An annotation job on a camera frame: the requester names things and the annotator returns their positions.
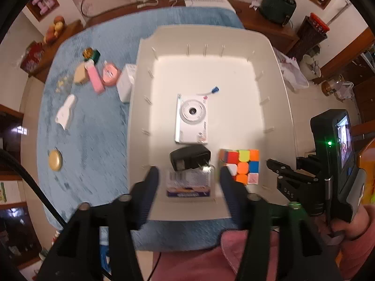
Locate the red lidded container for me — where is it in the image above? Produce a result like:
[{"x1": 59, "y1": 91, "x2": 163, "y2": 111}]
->
[{"x1": 309, "y1": 12, "x2": 330, "y2": 33}]

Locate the white digital camera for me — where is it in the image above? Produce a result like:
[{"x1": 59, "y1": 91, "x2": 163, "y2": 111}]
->
[{"x1": 175, "y1": 86, "x2": 221, "y2": 145}]

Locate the wooden chair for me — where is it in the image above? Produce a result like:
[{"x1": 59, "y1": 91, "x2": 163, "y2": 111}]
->
[{"x1": 359, "y1": 140, "x2": 375, "y2": 205}]

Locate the person's right forearm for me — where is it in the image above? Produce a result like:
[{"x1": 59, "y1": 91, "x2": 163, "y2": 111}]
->
[{"x1": 337, "y1": 208, "x2": 375, "y2": 281}]

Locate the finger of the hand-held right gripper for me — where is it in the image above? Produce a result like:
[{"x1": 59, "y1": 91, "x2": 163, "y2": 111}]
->
[
  {"x1": 277, "y1": 176, "x2": 298, "y2": 207},
  {"x1": 266, "y1": 158, "x2": 319, "y2": 182}
]

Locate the white trash bin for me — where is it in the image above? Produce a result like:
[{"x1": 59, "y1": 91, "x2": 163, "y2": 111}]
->
[{"x1": 302, "y1": 53, "x2": 321, "y2": 79}]

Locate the red gift box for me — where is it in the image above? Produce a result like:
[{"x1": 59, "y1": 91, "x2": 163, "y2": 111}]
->
[{"x1": 20, "y1": 41, "x2": 46, "y2": 72}]

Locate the bowl of fruit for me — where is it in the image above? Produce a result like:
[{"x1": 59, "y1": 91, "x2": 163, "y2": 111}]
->
[{"x1": 43, "y1": 16, "x2": 65, "y2": 44}]

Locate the pink fleece robe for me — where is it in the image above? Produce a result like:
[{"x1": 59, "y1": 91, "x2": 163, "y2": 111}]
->
[{"x1": 152, "y1": 228, "x2": 296, "y2": 281}]

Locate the multicoloured puzzle cube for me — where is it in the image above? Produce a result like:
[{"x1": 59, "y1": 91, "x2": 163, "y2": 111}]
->
[{"x1": 218, "y1": 149, "x2": 260, "y2": 185}]

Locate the thin black cable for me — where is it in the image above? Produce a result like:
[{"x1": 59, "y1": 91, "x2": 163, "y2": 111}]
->
[{"x1": 148, "y1": 252, "x2": 161, "y2": 281}]

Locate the green bottle with gold cap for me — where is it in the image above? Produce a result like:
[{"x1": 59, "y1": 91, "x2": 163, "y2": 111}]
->
[{"x1": 82, "y1": 48, "x2": 101, "y2": 63}]

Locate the small white box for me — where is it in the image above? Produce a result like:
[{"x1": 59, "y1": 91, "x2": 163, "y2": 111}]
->
[{"x1": 116, "y1": 64, "x2": 138, "y2": 103}]

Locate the white plastic handheld device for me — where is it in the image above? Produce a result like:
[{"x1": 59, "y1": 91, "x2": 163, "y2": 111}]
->
[{"x1": 55, "y1": 94, "x2": 78, "y2": 131}]

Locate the clear plastic bag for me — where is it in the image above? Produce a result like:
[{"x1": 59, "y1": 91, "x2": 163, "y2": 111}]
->
[{"x1": 337, "y1": 80, "x2": 356, "y2": 101}]

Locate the wooden side cabinet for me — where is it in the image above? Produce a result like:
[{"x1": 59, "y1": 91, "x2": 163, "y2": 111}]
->
[{"x1": 28, "y1": 20, "x2": 85, "y2": 84}]

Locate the white plastic bag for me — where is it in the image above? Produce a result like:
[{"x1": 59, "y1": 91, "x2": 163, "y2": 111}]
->
[{"x1": 275, "y1": 50, "x2": 309, "y2": 91}]

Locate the black power adapter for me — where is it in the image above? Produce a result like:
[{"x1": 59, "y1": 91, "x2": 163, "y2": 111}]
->
[{"x1": 170, "y1": 144, "x2": 212, "y2": 172}]

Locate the beige box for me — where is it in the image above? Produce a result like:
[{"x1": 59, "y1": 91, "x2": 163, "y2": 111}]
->
[{"x1": 73, "y1": 64, "x2": 89, "y2": 85}]

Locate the person's right hand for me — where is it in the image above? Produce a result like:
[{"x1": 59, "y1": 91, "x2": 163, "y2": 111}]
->
[{"x1": 330, "y1": 203, "x2": 371, "y2": 240}]

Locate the sword on wall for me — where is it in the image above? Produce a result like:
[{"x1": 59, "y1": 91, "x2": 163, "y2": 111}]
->
[{"x1": 326, "y1": 0, "x2": 352, "y2": 27}]

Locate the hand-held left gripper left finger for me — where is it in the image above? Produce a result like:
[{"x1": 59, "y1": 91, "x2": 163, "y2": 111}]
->
[{"x1": 35, "y1": 166, "x2": 160, "y2": 281}]

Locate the thick black cable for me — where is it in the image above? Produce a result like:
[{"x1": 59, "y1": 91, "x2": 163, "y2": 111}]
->
[{"x1": 0, "y1": 149, "x2": 65, "y2": 229}]

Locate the white plastic storage tray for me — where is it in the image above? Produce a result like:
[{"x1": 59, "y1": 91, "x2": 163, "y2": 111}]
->
[{"x1": 127, "y1": 25, "x2": 297, "y2": 221}]

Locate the gold round compact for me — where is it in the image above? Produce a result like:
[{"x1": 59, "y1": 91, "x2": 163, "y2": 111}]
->
[{"x1": 48, "y1": 149, "x2": 63, "y2": 172}]

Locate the white set-top box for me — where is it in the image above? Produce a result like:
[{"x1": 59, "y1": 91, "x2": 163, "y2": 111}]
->
[{"x1": 184, "y1": 0, "x2": 237, "y2": 14}]

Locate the dark wicker basket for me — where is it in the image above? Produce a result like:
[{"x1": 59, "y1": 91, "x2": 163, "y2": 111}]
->
[{"x1": 285, "y1": 16, "x2": 327, "y2": 62}]

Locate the pink round compact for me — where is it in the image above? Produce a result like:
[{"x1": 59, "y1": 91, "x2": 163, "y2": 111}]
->
[{"x1": 102, "y1": 61, "x2": 120, "y2": 87}]

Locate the clear case with stickers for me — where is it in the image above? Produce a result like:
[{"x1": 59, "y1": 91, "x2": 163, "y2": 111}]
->
[{"x1": 56, "y1": 74, "x2": 74, "y2": 92}]

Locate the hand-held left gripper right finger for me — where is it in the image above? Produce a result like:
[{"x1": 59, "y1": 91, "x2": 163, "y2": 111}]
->
[{"x1": 220, "y1": 166, "x2": 343, "y2": 281}]

